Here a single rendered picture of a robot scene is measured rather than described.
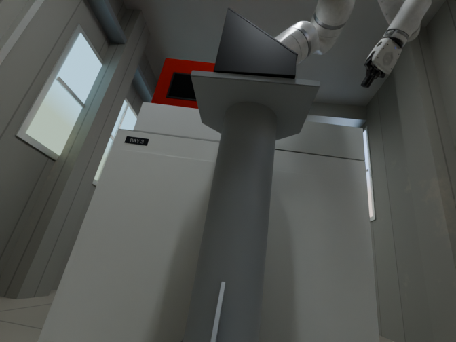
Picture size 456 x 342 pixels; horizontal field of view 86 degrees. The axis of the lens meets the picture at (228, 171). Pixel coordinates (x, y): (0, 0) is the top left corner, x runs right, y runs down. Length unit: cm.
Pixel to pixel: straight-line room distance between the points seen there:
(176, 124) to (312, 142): 54
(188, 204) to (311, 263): 44
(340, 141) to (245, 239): 63
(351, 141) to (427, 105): 173
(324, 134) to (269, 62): 46
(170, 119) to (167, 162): 19
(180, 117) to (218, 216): 56
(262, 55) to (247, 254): 49
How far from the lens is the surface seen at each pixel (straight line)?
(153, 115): 106
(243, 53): 70
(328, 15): 103
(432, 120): 267
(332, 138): 104
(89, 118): 253
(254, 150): 62
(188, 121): 101
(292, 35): 93
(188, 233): 84
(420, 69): 300
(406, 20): 121
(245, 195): 57
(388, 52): 117
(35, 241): 229
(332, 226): 90
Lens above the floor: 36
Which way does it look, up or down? 23 degrees up
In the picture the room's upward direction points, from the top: 9 degrees clockwise
